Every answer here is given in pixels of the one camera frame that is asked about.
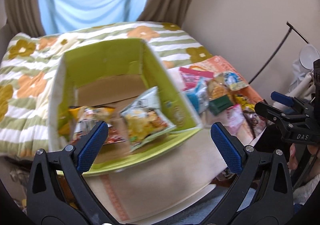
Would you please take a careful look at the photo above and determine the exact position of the yellow orange snack bag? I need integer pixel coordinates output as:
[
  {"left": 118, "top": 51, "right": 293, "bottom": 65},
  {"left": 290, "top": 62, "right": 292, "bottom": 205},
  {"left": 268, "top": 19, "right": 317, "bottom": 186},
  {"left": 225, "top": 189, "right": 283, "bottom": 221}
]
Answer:
[{"left": 58, "top": 106, "right": 125, "bottom": 144}]

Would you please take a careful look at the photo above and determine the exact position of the green snack box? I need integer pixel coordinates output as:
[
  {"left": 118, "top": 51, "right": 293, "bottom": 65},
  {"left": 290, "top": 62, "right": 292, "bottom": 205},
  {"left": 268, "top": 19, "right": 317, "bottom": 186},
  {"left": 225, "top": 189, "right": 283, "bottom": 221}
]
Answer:
[{"left": 208, "top": 95, "right": 233, "bottom": 116}]

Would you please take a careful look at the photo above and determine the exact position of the floral striped quilt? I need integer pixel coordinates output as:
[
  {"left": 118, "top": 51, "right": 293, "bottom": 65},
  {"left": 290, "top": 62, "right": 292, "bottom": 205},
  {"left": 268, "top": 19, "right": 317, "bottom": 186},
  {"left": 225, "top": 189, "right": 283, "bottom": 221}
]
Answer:
[{"left": 1, "top": 22, "right": 211, "bottom": 157}]

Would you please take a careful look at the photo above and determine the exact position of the black lamp stand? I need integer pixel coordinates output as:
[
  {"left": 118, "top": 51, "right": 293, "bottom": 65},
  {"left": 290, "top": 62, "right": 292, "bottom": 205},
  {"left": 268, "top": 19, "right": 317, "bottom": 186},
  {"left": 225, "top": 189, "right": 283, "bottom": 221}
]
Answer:
[{"left": 248, "top": 22, "right": 310, "bottom": 84}]

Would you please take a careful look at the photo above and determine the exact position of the white grey chips bag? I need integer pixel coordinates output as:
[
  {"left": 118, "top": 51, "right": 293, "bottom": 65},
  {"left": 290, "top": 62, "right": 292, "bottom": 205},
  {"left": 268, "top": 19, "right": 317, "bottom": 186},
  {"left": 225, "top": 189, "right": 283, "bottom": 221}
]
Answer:
[{"left": 120, "top": 87, "right": 176, "bottom": 152}]

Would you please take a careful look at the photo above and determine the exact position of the yellow waffle snack pack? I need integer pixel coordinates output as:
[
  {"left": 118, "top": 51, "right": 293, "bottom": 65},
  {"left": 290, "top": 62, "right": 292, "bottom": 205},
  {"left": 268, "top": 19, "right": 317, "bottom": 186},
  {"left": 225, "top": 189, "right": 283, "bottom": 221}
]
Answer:
[{"left": 207, "top": 79, "right": 228, "bottom": 101}]

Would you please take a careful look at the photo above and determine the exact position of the pink white candy bag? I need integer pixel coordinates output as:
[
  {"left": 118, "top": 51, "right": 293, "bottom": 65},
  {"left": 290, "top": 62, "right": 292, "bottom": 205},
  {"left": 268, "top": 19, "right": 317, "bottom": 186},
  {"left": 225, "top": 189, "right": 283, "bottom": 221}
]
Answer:
[{"left": 218, "top": 104, "right": 253, "bottom": 145}]

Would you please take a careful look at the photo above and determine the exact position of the blue yellow small snack pack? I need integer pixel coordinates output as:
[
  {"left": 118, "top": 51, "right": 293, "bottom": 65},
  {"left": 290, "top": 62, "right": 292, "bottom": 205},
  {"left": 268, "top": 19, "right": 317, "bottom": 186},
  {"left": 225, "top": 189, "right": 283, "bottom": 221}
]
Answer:
[{"left": 222, "top": 71, "right": 248, "bottom": 91}]

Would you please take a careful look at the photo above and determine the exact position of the pink flat snack pack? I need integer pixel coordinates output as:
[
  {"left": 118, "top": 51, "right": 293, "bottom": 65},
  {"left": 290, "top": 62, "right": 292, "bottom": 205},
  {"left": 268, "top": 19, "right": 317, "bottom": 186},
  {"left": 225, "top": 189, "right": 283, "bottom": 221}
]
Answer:
[{"left": 179, "top": 67, "right": 214, "bottom": 90}]

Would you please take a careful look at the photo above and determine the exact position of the green cardboard box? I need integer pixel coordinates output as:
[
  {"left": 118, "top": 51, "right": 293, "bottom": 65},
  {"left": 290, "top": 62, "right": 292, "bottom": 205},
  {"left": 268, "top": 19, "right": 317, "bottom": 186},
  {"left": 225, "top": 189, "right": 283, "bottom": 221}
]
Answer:
[{"left": 48, "top": 38, "right": 202, "bottom": 176}]

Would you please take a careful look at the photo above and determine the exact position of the white lamp shade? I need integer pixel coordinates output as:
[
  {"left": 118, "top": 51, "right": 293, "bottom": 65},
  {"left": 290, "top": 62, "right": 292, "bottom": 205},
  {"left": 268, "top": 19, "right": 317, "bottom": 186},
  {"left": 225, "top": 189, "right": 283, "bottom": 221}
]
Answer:
[{"left": 299, "top": 44, "right": 319, "bottom": 70}]

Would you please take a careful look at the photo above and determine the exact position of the right hand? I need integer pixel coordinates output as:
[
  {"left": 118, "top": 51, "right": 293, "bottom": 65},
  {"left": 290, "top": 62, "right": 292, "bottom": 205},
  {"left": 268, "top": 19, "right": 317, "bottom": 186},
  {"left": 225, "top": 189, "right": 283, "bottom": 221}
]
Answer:
[{"left": 287, "top": 143, "right": 320, "bottom": 171}]

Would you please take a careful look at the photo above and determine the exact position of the blue silver snack bag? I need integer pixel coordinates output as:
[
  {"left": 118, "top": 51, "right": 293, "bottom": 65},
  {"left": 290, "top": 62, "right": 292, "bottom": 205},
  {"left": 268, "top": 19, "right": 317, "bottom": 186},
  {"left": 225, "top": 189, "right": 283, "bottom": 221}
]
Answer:
[{"left": 184, "top": 77, "right": 209, "bottom": 114}]

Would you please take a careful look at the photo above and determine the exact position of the dark wrapped snack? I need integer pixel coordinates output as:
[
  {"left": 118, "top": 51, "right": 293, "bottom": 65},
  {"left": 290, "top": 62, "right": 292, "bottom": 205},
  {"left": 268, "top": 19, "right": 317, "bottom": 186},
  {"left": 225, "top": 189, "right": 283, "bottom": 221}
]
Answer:
[{"left": 242, "top": 105, "right": 267, "bottom": 138}]

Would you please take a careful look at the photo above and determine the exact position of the left brown curtain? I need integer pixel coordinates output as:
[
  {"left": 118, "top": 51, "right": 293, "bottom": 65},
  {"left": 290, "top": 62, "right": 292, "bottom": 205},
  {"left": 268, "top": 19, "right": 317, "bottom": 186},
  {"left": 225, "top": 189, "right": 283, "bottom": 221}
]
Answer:
[{"left": 4, "top": 0, "right": 45, "bottom": 37}]

